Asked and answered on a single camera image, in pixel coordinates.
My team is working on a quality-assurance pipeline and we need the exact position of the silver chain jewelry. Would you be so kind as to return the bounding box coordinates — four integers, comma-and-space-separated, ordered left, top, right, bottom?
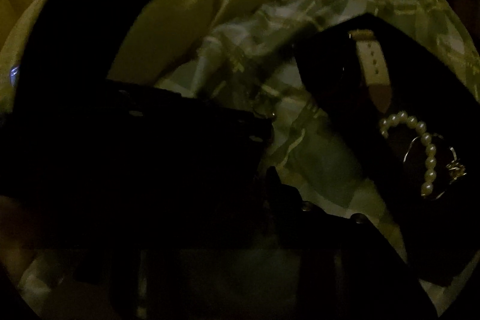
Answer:
446, 147, 466, 182

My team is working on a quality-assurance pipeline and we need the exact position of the black jewelry tray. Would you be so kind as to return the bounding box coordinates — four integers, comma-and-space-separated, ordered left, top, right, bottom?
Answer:
292, 13, 479, 286

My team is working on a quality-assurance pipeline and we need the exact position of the blue green plaid bedsheet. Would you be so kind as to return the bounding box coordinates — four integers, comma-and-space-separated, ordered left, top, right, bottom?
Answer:
14, 0, 480, 317

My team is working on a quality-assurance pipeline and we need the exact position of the white pearl bracelet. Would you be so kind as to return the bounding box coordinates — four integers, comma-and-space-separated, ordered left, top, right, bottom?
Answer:
379, 110, 438, 197

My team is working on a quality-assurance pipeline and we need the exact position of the white leather watch strap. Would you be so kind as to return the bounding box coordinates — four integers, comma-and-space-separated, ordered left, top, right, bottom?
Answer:
348, 28, 393, 114

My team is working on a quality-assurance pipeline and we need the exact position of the thin silver ring jewelry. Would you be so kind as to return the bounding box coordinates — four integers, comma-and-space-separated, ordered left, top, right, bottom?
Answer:
403, 136, 423, 163

